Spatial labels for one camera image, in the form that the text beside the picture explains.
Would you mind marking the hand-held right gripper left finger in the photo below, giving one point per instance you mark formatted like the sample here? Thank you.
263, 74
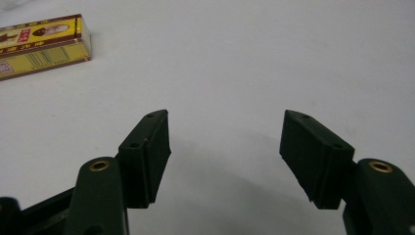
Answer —
143, 163

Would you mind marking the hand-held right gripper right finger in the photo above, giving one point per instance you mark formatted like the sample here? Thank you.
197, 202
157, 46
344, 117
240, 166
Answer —
318, 163

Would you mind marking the yellow and brown box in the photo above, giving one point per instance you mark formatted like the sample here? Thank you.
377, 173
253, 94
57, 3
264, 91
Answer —
39, 49

